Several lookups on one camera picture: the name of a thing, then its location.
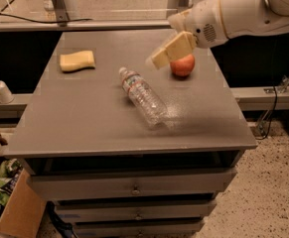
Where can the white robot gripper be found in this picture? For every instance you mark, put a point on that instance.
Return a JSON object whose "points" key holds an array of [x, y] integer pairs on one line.
{"points": [[204, 23]]}

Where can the green snack bags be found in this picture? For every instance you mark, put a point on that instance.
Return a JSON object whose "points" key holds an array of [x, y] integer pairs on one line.
{"points": [[10, 171]]}

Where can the clear plastic water bottle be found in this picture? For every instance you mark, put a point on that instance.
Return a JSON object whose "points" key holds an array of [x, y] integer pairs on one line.
{"points": [[149, 104]]}

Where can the grey drawer cabinet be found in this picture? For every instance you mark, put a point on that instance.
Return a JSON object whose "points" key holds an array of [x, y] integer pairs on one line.
{"points": [[89, 151]]}

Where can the brown cardboard box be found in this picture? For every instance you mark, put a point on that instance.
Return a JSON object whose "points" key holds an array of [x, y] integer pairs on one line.
{"points": [[23, 213]]}

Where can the yellow sponge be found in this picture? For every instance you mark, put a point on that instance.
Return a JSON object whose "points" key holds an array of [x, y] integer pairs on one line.
{"points": [[76, 61]]}

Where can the white pump dispenser bottle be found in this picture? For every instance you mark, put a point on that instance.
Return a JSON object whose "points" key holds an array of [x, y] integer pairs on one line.
{"points": [[0, 89]]}

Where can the red apple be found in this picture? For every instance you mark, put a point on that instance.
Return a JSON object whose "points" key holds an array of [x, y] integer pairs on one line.
{"points": [[183, 67]]}

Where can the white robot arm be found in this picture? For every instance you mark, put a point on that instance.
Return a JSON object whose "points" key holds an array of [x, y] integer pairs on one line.
{"points": [[254, 17]]}

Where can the grey metal rail frame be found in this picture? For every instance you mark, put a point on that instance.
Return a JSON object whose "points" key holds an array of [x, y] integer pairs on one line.
{"points": [[75, 15]]}

